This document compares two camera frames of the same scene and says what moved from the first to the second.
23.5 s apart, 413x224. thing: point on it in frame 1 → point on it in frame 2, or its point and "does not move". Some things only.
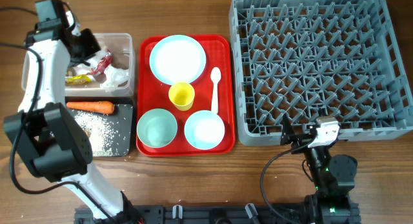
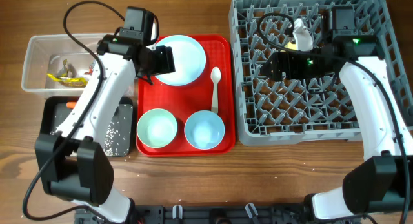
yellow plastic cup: [182, 95] → [290, 45]
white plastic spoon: [215, 74] does not move
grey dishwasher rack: [316, 55] does not move
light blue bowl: [157, 128] does not move
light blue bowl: [204, 130] does not move
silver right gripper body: [333, 142] → [301, 66]
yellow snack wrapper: [79, 79] does not move
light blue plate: [177, 59] does not move
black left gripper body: [85, 43] → [166, 60]
